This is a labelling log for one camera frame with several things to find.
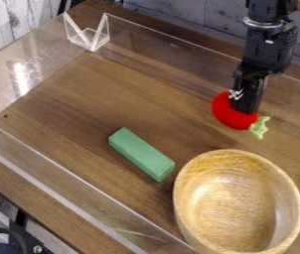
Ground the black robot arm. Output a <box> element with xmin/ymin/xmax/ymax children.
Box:
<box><xmin>228</xmin><ymin>0</ymin><xmax>298</xmax><ymax>114</ymax></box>

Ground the red plush strawberry toy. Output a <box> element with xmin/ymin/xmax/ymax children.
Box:
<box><xmin>211</xmin><ymin>92</ymin><xmax>270</xmax><ymax>140</ymax></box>

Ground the black clamp with bolt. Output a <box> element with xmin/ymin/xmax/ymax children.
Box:
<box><xmin>8</xmin><ymin>218</ymin><xmax>57</xmax><ymax>254</ymax></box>

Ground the clear acrylic front wall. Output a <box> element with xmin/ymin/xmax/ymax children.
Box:
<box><xmin>0</xmin><ymin>128</ymin><xmax>195</xmax><ymax>254</ymax></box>

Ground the clear acrylic corner bracket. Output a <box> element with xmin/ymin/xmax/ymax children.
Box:
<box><xmin>62</xmin><ymin>13</ymin><xmax>109</xmax><ymax>52</ymax></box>

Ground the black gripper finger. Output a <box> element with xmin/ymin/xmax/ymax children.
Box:
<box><xmin>228</xmin><ymin>72</ymin><xmax>267</xmax><ymax>115</ymax></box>

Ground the green rectangular block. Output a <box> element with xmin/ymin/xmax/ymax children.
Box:
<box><xmin>107</xmin><ymin>127</ymin><xmax>175</xmax><ymax>183</ymax></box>

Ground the wooden oval bowl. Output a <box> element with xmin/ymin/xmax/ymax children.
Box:
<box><xmin>172</xmin><ymin>149</ymin><xmax>300</xmax><ymax>254</ymax></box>

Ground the black cable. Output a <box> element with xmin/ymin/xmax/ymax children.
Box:
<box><xmin>0</xmin><ymin>226</ymin><xmax>28</xmax><ymax>254</ymax></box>

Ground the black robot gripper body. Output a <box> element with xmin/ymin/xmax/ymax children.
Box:
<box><xmin>233</xmin><ymin>19</ymin><xmax>298</xmax><ymax>78</ymax></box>

